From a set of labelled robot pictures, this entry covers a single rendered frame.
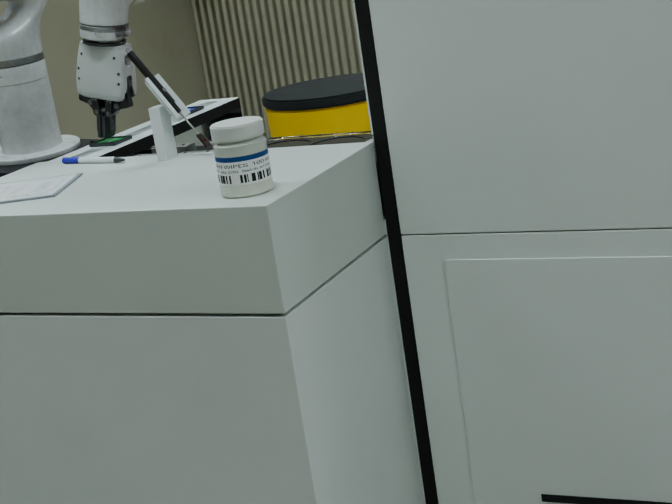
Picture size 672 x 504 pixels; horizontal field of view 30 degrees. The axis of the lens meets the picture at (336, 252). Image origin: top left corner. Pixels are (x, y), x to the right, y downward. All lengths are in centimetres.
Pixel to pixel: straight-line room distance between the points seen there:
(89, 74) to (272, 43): 464
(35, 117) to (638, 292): 128
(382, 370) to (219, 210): 43
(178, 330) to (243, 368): 10
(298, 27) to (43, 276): 504
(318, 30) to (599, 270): 497
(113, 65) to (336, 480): 86
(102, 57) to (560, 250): 88
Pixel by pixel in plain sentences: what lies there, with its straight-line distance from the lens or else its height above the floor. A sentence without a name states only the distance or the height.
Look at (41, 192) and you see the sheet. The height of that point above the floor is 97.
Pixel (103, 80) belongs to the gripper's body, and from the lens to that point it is 224.
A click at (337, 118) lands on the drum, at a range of 393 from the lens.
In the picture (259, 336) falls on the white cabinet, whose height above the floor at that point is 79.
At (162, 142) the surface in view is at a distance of 199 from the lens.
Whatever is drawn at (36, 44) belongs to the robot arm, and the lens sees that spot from 256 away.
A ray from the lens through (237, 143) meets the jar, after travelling 162.
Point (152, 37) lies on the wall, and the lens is 690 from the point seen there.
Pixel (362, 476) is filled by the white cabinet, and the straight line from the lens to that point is 184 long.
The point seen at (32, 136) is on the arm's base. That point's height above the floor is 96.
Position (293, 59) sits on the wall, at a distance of 680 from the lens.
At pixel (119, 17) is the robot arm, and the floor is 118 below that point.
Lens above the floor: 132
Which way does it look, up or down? 16 degrees down
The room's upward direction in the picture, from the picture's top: 9 degrees counter-clockwise
